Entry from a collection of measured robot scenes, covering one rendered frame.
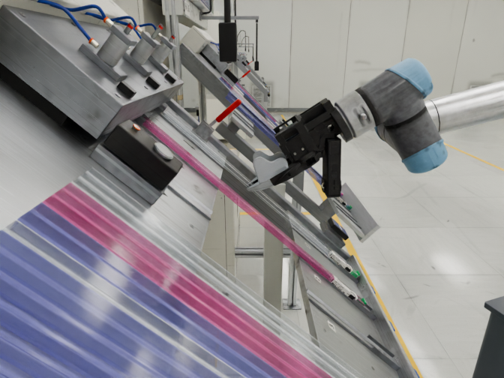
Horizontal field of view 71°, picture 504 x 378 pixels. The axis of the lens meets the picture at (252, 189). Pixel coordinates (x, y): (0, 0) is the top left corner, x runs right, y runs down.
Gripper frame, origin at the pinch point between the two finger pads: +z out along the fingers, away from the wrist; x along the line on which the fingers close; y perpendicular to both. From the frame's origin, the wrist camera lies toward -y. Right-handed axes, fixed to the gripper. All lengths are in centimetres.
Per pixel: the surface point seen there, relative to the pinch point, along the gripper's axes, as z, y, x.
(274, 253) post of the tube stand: 13.4, -32.7, -33.9
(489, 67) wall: -432, -276, -749
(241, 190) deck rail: 4.4, -1.3, -7.9
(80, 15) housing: 3.6, 36.4, 13.2
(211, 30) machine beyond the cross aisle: 15, 76, -440
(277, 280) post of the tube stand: 18, -42, -34
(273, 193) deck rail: -1.0, -5.8, -7.9
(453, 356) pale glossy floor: -19, -123, -50
